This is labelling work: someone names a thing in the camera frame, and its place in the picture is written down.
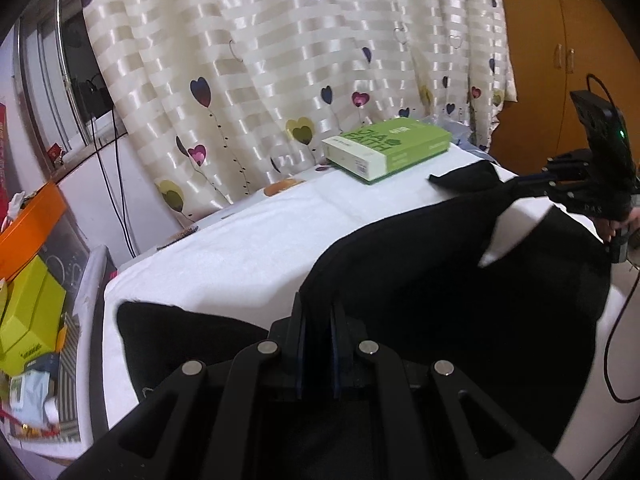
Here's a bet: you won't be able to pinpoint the orange wooden wardrobe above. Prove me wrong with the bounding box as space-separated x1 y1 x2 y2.
489 0 639 174

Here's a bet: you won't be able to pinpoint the green and white box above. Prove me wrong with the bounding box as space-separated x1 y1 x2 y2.
322 117 451 182

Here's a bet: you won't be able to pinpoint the orange box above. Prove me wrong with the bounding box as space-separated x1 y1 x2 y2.
0 182 67 281

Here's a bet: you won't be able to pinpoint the black hanging cable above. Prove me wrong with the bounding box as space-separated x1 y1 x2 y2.
74 72 139 260

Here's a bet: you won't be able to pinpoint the white towel table cover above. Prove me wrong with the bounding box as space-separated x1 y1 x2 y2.
102 148 639 479

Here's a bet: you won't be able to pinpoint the window frame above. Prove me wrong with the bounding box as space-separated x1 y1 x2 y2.
13 0 126 180

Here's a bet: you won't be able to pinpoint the black right side cable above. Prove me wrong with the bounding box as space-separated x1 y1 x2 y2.
581 271 640 480

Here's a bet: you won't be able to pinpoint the person's right hand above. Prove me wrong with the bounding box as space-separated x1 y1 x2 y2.
593 207 640 242

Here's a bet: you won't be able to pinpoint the white heart pattern curtain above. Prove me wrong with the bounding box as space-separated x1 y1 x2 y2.
81 0 516 222

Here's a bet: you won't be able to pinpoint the black pants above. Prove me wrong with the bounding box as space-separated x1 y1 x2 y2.
115 160 611 452

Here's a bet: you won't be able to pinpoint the yellow green box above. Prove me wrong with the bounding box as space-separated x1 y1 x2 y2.
1 256 66 377

